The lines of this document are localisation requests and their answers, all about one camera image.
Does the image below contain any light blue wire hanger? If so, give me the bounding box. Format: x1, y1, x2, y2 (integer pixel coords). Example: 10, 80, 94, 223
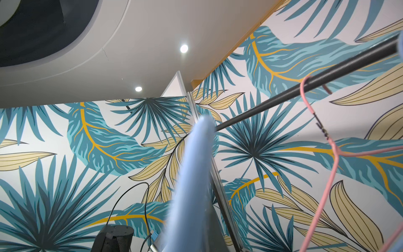
164, 115, 215, 252

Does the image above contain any pink wire hanger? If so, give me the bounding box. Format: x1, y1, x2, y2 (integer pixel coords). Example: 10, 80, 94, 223
298, 75, 403, 252

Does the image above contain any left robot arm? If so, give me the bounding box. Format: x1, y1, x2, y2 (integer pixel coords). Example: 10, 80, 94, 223
91, 225, 134, 252

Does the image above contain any black clothes rack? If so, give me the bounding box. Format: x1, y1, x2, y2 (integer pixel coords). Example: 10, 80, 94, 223
216, 34, 403, 131

